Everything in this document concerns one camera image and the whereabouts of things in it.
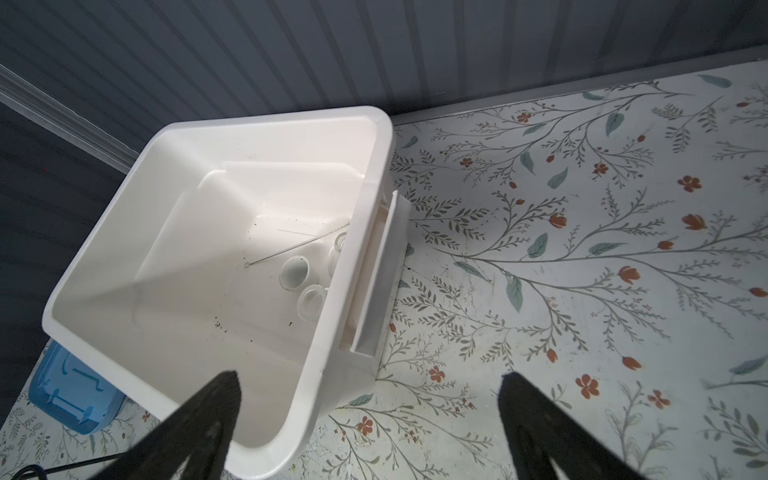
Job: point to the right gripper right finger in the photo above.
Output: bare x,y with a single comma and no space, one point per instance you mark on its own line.
542,439

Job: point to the clear glass beaker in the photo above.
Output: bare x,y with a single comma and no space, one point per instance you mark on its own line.
311,302

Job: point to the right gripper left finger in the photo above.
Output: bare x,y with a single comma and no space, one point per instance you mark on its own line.
193,441

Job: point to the blue plastic lid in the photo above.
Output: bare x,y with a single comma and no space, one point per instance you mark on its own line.
70,392

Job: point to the thin wire test tube brush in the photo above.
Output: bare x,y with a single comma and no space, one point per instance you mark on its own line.
327,230

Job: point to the white plastic storage bin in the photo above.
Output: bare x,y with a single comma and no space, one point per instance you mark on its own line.
157,300

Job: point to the clear glass flask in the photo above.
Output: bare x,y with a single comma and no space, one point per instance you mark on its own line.
335,252

